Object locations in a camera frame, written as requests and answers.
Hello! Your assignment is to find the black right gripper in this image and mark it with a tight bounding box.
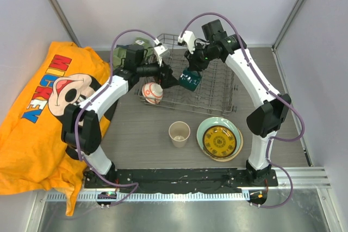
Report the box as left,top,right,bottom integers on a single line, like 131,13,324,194
184,41,215,72

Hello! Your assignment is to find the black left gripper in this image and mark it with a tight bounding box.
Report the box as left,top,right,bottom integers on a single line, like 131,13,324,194
137,55,179,89

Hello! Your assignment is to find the white red patterned bowl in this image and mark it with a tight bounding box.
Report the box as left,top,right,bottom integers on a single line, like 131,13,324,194
141,82,163,104

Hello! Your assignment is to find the dark green mug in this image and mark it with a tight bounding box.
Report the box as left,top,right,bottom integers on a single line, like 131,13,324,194
178,68,202,92

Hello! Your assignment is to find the beige paper cup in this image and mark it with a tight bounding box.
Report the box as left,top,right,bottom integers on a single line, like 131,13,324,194
168,121,191,148

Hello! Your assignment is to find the light green flower plate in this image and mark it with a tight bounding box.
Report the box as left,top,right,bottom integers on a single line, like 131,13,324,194
196,117,241,150

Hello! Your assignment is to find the yellow patterned small plate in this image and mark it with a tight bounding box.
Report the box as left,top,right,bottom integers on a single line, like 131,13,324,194
202,126,237,158

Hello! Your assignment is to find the cream bird painted plate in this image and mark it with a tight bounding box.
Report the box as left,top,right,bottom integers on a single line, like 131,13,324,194
202,134,244,162

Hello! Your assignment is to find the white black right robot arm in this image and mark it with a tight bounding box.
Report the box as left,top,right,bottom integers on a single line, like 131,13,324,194
178,20,291,186

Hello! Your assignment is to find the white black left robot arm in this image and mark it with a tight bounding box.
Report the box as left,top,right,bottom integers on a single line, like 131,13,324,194
61,43,177,188

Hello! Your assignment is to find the green crumpled cloth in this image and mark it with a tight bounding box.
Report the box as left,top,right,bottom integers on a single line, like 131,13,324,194
113,37,153,69

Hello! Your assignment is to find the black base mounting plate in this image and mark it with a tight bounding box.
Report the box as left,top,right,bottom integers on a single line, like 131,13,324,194
83,167,279,192

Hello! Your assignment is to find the orange Mickey t-shirt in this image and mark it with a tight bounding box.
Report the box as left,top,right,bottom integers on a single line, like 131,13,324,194
1,42,110,216

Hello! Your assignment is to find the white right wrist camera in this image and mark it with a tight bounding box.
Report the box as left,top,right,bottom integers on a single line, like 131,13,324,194
177,30,196,54

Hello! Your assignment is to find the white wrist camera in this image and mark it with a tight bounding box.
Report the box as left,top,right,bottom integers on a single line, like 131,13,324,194
177,30,196,54
153,39,170,66

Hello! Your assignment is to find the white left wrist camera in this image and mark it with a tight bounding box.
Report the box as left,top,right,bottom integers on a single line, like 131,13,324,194
153,39,170,66

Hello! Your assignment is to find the grey wire dish rack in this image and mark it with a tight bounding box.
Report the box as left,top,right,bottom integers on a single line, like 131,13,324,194
135,33,238,116

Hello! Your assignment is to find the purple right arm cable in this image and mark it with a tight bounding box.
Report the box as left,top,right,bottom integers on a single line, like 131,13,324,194
179,12,306,209

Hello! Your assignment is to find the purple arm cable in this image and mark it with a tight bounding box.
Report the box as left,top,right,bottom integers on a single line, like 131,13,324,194
179,12,306,209
74,29,161,213

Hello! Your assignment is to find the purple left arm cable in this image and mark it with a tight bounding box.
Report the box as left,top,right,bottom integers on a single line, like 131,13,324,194
74,29,161,213

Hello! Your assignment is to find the grey aluminium frame post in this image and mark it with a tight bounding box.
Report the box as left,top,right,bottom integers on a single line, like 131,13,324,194
48,0,81,47

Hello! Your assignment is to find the white slotted cable duct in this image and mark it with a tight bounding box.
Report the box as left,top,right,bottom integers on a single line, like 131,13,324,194
43,191,251,202

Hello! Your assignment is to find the right aluminium frame post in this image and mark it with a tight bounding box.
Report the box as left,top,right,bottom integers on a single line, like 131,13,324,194
272,0,306,51

